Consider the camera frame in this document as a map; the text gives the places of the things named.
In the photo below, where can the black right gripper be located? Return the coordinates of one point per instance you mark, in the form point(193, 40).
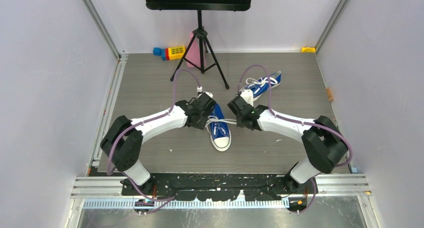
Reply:
point(239, 122)

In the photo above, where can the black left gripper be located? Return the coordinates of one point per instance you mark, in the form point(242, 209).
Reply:
point(200, 125)

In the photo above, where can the blue canvas sneaker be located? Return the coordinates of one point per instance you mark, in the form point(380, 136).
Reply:
point(220, 134)
point(263, 84)

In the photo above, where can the white shoelace of sneaker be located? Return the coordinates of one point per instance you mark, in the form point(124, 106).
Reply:
point(260, 82)
point(213, 119)

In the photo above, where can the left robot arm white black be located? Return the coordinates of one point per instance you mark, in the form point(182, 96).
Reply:
point(122, 142)

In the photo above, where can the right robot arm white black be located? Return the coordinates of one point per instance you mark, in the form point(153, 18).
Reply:
point(323, 143)

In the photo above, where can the black tripod music stand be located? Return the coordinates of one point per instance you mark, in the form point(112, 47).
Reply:
point(207, 56)

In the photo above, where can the colourful toy block phone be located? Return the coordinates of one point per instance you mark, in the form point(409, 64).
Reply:
point(171, 53)

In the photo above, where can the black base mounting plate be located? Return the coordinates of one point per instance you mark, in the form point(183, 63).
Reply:
point(217, 187)

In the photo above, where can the yellow corner piece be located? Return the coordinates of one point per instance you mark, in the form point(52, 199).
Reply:
point(308, 50)

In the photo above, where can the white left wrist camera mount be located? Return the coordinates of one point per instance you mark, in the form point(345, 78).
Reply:
point(203, 96)

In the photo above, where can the small wooden block on wall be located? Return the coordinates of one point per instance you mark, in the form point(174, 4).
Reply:
point(329, 94)

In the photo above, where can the aluminium frame rail front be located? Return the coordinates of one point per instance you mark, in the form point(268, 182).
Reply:
point(105, 193)

